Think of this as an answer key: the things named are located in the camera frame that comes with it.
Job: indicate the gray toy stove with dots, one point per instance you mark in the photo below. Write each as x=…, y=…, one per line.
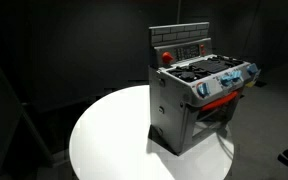
x=170, y=110

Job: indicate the red round stove knob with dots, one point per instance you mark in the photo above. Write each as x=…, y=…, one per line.
x=167, y=57

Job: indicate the black stove keypad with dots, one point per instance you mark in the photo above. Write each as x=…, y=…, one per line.
x=186, y=52

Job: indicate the black stove griddle plate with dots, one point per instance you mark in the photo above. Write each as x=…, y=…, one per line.
x=210, y=66

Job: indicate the yellow stove tag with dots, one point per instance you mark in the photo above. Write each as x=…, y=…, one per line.
x=250, y=84

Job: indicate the gray oven door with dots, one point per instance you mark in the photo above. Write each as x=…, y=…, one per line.
x=188, y=133

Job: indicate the dark vertical pole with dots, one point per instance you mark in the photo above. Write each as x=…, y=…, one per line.
x=179, y=11

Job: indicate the black metal frame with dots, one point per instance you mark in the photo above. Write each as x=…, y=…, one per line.
x=27, y=123

